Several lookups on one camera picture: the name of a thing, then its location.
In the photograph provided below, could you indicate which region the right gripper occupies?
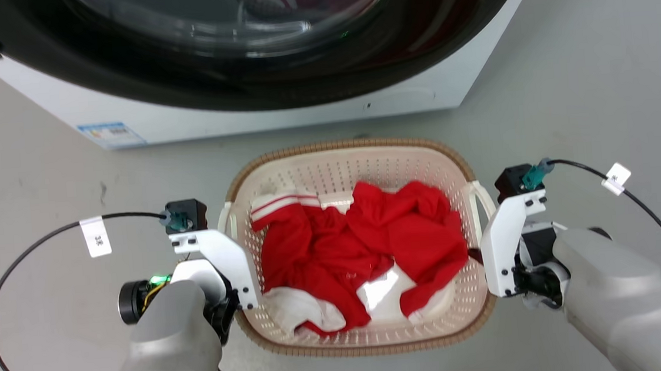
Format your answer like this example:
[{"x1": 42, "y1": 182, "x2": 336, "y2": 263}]
[{"x1": 466, "y1": 219, "x2": 575, "y2": 317}]

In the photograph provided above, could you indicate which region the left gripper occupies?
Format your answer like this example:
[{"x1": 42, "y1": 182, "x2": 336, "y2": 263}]
[{"x1": 169, "y1": 256, "x2": 245, "y2": 349}]

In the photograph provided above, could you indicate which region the beige plastic laundry basket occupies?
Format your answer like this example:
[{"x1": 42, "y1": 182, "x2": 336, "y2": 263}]
[{"x1": 212, "y1": 129, "x2": 508, "y2": 369}]

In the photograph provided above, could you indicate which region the plain red garment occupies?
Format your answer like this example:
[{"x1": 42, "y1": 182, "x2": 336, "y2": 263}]
[{"x1": 343, "y1": 173, "x2": 475, "y2": 322}]

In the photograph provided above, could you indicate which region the white cloth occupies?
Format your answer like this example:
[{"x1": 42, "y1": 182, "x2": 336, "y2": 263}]
[{"x1": 259, "y1": 258, "x2": 457, "y2": 340}]

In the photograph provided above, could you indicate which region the red garment with white stripes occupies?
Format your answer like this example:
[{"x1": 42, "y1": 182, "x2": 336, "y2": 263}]
[{"x1": 248, "y1": 185, "x2": 400, "y2": 342}]

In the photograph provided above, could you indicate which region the blue white energy label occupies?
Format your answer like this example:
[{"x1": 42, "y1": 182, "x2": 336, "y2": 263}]
[{"x1": 76, "y1": 119, "x2": 147, "y2": 152}]

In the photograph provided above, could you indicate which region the white washing machine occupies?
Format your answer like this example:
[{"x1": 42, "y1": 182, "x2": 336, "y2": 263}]
[{"x1": 0, "y1": 0, "x2": 562, "y2": 159}]

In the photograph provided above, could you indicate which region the black round washer door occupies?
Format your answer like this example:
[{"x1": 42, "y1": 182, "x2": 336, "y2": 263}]
[{"x1": 0, "y1": 0, "x2": 539, "y2": 132}]

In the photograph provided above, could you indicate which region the washer door glass window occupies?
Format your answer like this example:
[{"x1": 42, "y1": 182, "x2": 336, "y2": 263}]
[{"x1": 65, "y1": 0, "x2": 406, "y2": 71}]

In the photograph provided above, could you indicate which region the white left cable tag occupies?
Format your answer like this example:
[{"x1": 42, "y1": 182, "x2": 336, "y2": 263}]
[{"x1": 78, "y1": 215, "x2": 113, "y2": 259}]

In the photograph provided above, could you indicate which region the white cable tag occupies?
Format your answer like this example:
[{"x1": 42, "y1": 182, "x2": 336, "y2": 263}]
[
  {"x1": 78, "y1": 215, "x2": 113, "y2": 259},
  {"x1": 599, "y1": 161, "x2": 634, "y2": 198}
]

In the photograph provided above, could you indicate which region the white right cable tag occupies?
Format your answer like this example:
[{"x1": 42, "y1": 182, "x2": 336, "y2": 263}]
[{"x1": 599, "y1": 161, "x2": 634, "y2": 198}]

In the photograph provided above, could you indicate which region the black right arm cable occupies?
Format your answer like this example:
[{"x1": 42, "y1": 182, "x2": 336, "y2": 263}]
[{"x1": 546, "y1": 151, "x2": 661, "y2": 304}]

